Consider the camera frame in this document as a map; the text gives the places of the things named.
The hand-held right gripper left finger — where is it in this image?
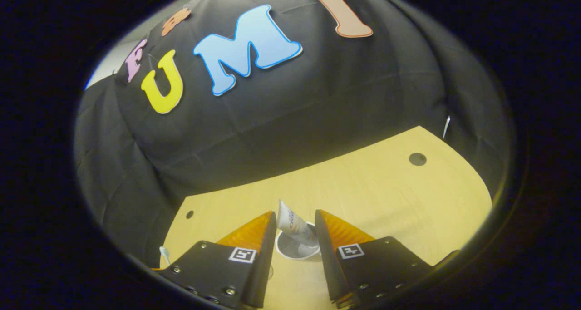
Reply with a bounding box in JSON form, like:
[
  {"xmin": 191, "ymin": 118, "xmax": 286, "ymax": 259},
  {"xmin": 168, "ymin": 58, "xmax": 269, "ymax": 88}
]
[{"xmin": 158, "ymin": 210, "xmax": 278, "ymax": 310}]

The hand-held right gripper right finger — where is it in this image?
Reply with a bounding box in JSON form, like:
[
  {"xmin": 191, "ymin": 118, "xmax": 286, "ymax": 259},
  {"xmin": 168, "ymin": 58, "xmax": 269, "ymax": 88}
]
[{"xmin": 314, "ymin": 209, "xmax": 460, "ymax": 309}]

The white cup with wooden handle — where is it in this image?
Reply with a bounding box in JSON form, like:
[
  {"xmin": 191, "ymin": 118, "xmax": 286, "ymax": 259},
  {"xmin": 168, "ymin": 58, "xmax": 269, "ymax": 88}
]
[{"xmin": 275, "ymin": 221, "xmax": 324, "ymax": 261}]

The white toothpaste tube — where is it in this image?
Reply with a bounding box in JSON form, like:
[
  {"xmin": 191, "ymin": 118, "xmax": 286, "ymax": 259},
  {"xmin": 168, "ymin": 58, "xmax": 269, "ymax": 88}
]
[{"xmin": 277, "ymin": 199, "xmax": 319, "ymax": 248}]

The wooden desktop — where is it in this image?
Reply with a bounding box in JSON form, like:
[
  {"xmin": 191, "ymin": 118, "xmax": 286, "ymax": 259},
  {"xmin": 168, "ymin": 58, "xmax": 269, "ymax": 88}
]
[{"xmin": 161, "ymin": 125, "xmax": 493, "ymax": 310}]

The black backdrop cloth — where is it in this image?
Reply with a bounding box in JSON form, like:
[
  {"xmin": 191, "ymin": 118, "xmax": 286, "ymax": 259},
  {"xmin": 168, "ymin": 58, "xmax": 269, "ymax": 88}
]
[{"xmin": 73, "ymin": 0, "xmax": 513, "ymax": 270}]

